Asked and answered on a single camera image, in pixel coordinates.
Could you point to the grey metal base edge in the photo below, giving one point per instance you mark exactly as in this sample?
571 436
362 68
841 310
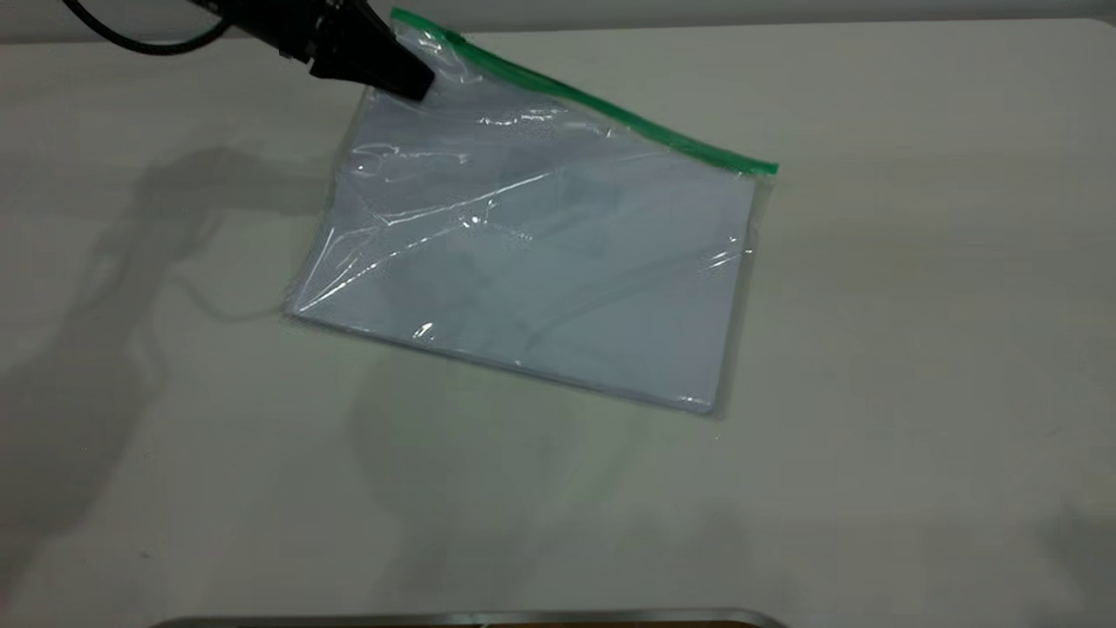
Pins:
471 619

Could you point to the clear plastic zipper bag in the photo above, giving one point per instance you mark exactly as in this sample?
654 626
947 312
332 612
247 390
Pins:
663 139

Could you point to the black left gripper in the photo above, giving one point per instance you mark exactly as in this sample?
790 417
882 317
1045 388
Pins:
288 22

